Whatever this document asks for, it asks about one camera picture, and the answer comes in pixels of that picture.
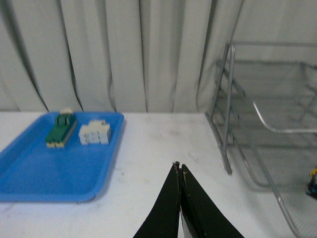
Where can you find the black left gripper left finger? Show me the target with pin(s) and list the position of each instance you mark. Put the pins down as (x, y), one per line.
(163, 219)

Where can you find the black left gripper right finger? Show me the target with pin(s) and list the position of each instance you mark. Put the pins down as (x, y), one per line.
(201, 218)

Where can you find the red emergency stop button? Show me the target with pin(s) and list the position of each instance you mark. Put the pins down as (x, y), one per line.
(312, 185)

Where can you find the silver mesh three-tier rack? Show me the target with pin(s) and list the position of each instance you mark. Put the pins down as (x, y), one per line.
(267, 111)

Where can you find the white circuit breaker module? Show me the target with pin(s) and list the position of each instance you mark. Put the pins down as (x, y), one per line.
(95, 132)

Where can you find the green terminal block component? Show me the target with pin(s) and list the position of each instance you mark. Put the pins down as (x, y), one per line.
(64, 124)

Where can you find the blue plastic tray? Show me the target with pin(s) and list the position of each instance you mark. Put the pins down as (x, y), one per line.
(30, 171)

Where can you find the white pleated curtain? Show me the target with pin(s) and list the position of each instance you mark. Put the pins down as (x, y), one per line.
(132, 55)

